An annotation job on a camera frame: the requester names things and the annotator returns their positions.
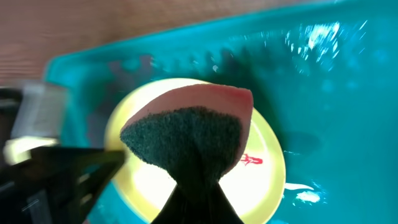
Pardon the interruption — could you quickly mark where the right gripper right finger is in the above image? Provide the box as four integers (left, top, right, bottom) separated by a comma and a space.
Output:
208, 184, 243, 224

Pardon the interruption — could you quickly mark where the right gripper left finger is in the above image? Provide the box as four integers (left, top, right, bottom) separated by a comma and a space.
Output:
151, 185, 211, 224

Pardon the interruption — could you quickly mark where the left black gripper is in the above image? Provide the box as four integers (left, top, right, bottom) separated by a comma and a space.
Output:
1, 146, 126, 224

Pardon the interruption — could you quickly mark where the yellow-green plate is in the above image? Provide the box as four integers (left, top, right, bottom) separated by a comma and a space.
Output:
104, 78, 286, 224

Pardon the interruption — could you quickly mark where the orange sponge with dark scourer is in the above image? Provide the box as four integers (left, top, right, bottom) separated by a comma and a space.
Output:
120, 84, 253, 187

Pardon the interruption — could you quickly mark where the teal plastic tray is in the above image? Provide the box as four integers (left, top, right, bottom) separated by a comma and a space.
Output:
45, 1, 397, 223

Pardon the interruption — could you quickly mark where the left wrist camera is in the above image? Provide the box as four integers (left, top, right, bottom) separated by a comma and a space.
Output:
11, 81, 68, 138

